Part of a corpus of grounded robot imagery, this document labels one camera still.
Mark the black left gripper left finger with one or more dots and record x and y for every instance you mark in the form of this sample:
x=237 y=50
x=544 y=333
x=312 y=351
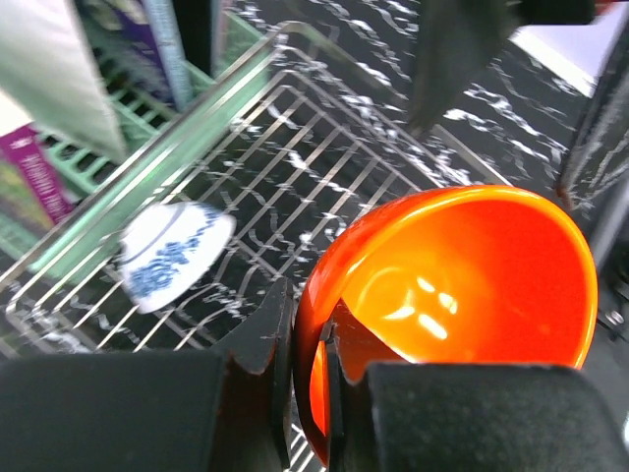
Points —
x=225 y=408

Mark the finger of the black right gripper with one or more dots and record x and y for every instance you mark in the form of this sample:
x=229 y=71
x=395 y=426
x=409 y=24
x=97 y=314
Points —
x=456 y=40
x=598 y=156

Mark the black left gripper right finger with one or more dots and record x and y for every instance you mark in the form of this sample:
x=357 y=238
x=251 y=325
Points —
x=386 y=414

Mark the orange plastic bowl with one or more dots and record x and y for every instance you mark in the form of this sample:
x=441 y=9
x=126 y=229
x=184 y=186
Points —
x=477 y=274

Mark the blue white porcelain bowl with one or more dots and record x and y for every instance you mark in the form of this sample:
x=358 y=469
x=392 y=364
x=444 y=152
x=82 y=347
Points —
x=167 y=248

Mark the green plastic file organizer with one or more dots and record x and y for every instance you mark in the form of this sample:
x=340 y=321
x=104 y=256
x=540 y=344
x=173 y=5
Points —
x=109 y=194

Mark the purple illustrated book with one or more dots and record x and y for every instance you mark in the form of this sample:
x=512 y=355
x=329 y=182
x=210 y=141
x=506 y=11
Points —
x=32 y=193

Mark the blue spine book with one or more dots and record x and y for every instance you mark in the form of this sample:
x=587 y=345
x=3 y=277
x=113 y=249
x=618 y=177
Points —
x=151 y=29

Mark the metal wire dish rack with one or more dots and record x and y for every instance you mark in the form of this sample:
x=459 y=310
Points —
x=302 y=160

